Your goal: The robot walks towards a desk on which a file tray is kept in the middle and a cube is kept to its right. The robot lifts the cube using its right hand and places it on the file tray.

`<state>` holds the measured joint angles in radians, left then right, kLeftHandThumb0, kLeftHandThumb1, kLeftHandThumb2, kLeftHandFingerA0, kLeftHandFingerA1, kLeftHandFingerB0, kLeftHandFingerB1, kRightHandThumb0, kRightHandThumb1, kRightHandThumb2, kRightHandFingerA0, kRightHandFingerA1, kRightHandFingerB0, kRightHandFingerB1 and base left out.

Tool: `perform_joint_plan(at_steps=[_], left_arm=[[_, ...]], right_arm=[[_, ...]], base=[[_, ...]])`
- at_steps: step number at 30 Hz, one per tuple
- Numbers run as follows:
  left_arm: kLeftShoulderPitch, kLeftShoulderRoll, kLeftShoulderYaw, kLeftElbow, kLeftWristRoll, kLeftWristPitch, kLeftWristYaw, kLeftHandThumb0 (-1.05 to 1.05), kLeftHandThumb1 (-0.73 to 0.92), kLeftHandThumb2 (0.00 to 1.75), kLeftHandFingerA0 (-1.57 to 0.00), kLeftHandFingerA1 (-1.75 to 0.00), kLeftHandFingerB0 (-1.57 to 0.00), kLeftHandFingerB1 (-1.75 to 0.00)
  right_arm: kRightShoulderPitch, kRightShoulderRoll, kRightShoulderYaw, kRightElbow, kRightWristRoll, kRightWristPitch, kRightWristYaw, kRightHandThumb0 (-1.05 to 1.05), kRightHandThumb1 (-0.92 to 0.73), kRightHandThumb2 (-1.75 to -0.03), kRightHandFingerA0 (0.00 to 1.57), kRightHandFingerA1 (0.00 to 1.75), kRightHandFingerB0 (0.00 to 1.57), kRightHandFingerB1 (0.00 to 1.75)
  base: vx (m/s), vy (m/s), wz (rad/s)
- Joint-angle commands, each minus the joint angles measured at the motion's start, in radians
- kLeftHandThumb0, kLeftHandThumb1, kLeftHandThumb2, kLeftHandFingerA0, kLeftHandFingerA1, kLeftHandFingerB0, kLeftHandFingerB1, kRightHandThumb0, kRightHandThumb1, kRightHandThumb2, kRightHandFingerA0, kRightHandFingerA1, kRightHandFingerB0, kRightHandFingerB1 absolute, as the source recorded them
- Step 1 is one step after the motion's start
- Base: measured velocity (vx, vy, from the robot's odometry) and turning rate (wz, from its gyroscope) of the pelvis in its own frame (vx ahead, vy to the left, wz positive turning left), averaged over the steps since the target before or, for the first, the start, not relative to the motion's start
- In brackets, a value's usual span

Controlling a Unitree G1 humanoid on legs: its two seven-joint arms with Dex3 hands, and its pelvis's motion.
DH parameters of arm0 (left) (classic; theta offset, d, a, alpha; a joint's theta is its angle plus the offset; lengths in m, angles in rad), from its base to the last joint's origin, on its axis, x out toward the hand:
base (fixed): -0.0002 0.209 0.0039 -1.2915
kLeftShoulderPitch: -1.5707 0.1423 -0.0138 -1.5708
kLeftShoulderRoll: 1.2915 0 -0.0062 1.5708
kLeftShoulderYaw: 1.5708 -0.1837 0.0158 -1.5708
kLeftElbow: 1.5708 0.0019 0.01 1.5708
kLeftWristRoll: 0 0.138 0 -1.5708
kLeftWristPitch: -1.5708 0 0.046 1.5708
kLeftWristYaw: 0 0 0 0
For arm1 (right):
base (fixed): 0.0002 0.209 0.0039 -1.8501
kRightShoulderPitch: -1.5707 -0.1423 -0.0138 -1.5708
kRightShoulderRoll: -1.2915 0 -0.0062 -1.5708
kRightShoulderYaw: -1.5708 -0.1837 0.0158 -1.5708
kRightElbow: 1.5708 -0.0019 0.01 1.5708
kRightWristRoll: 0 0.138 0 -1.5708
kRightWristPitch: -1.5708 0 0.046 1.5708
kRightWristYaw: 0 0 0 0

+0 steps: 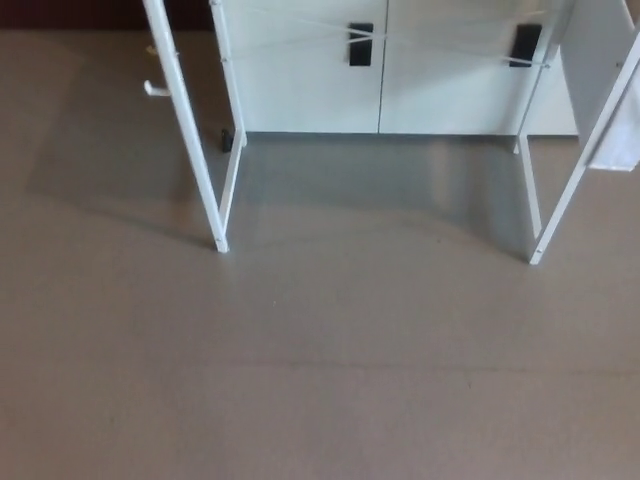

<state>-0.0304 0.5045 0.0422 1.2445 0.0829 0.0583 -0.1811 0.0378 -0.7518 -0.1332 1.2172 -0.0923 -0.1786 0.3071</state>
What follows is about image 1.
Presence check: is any white cabinet with doors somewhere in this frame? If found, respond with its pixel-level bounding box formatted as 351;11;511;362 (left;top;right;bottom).
219;0;580;137

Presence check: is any white side panel board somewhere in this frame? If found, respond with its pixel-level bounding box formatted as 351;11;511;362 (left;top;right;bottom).
554;0;638;149

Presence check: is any white metal desk frame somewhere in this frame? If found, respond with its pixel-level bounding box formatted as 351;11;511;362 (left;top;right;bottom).
141;0;640;266

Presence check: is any black cabinet door handle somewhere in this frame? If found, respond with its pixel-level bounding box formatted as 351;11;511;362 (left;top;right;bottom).
508;23;542;68
348;22;375;68

